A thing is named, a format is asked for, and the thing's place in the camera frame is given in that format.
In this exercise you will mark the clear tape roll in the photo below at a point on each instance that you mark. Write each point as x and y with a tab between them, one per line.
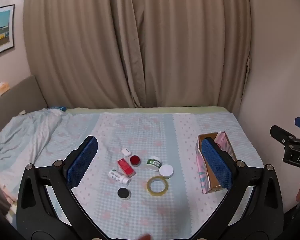
150	189

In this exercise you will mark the small blue item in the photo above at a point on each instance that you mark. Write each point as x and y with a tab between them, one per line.
60	108

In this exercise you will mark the light blue crumpled blanket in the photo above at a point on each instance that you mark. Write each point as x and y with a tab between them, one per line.
22	135

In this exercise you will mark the dark red round cap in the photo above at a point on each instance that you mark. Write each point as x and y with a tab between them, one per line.
135	160

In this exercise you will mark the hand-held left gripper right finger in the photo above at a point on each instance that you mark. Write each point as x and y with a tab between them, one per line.
217	166

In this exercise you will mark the checked floral bed sheet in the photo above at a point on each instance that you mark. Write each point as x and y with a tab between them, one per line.
145	132

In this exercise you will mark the cardboard box with floral cover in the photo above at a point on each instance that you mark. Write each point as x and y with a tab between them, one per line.
201	172

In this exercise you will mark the beige curtain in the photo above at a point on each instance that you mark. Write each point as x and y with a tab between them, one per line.
115	42

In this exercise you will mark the framed wall picture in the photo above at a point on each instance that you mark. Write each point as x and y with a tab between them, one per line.
1	30

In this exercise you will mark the white pill bottle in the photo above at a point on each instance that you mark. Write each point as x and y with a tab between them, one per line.
118	176

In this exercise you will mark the black lid jar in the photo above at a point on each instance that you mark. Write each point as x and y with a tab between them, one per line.
123	193

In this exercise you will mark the white round lid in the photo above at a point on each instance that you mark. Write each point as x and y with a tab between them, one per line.
166	170

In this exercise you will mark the white jar with green label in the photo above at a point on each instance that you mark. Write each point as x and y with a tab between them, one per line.
153	163

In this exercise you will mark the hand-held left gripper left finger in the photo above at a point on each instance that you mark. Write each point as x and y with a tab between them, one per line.
81	163

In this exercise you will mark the red carton box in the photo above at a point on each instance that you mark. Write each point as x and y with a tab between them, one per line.
126	168

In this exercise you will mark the beige bed headboard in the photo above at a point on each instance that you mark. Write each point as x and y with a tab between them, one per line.
20	100

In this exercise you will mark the orange plush toy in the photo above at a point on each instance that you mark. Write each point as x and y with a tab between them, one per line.
3	86

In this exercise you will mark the pink and white packet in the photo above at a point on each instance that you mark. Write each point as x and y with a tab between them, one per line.
220	140

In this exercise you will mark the white earbuds case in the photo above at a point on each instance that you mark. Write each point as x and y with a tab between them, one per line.
126	152

